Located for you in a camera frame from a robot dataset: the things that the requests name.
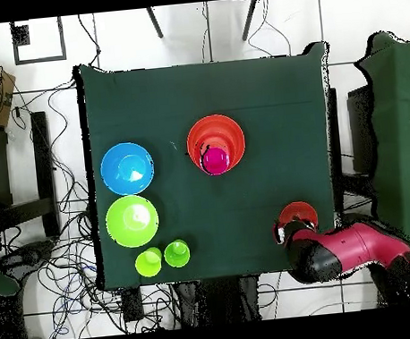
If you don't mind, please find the small orange bowl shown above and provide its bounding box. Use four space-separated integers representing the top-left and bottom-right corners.
277 199 320 233
190 124 243 177

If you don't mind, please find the pink cup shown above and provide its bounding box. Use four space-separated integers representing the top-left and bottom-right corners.
199 145 234 178

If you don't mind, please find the large orange bowl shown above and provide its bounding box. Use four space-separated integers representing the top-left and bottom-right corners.
184 112 249 177

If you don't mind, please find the lime green cup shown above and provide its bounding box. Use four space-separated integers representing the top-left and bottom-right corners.
133 246 165 279

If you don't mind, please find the lime green bowl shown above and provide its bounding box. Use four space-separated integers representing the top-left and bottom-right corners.
103 192 162 250

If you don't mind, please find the black power strip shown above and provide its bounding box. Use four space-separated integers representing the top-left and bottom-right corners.
120 285 146 323

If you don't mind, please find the blue bowl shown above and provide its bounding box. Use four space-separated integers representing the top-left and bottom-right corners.
98 139 157 199

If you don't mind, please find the black tripod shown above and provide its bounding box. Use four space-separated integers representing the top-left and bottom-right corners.
144 0 263 51

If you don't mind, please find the grey stand base with knob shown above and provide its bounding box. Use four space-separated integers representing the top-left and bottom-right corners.
0 240 60 284

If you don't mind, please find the black bench frame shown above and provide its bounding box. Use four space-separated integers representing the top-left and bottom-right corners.
326 82 384 215
0 110 63 244

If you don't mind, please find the black cable tangle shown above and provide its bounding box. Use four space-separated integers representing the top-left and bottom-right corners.
2 69 182 339

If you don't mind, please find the black square floor frame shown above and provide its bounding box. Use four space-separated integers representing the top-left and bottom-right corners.
9 15 68 65

